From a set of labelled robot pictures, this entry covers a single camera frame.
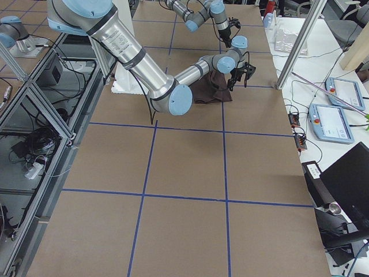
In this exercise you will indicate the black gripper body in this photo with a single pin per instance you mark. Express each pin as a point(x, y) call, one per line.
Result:
point(237, 74)
point(224, 33)

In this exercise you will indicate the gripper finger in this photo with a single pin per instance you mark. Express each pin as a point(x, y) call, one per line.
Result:
point(227, 43)
point(231, 84)

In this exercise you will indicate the dark brown t-shirt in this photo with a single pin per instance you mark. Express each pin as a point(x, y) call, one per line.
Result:
point(212, 88)

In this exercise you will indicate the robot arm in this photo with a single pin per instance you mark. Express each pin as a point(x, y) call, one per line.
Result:
point(210, 10)
point(166, 93)

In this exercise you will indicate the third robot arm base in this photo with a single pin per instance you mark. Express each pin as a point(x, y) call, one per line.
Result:
point(16, 38)

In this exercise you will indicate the red cylinder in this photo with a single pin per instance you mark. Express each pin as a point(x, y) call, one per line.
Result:
point(270, 6)

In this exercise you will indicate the clear plastic bag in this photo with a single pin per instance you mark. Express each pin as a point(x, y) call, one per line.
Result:
point(284, 40)

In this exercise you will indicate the near teach pendant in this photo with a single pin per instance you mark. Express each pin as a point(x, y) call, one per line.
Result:
point(330, 124)

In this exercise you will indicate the teach pendant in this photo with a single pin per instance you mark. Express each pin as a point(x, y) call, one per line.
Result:
point(330, 124)
point(346, 90)

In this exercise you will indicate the far teach pendant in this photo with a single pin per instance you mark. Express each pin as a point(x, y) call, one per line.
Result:
point(346, 90)

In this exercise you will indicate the black box with label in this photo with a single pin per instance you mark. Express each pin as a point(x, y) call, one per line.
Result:
point(316, 188)

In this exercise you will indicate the black laptop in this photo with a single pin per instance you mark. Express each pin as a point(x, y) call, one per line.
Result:
point(347, 181)

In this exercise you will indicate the aluminium frame post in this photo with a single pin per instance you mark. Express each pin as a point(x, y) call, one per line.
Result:
point(313, 15)

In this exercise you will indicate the aluminium frame rail structure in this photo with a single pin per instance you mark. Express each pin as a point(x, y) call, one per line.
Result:
point(47, 103)

